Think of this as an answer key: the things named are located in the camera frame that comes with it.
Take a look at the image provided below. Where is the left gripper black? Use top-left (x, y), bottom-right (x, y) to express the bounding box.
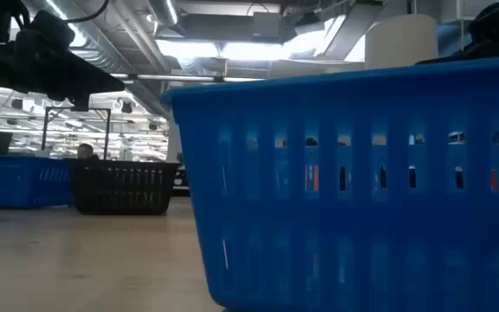
top-left (0, 39), bottom-right (126, 101)

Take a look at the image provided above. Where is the black plastic slotted basket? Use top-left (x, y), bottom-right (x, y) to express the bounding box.
top-left (68, 159), bottom-right (180, 216)

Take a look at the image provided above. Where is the blue plastic slotted basket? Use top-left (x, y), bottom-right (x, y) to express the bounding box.
top-left (0, 154), bottom-right (74, 209)
top-left (160, 55), bottom-right (499, 312)

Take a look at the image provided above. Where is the person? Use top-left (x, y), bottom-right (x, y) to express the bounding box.
top-left (76, 142), bottom-right (100, 161)

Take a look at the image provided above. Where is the long ceiling light bar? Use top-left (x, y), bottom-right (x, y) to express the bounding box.
top-left (109, 72), bottom-right (269, 84)

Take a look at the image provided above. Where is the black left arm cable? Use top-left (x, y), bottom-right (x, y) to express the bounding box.
top-left (63, 0), bottom-right (111, 24)

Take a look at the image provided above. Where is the black metal stand frame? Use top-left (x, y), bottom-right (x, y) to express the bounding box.
top-left (40, 106), bottom-right (113, 162)

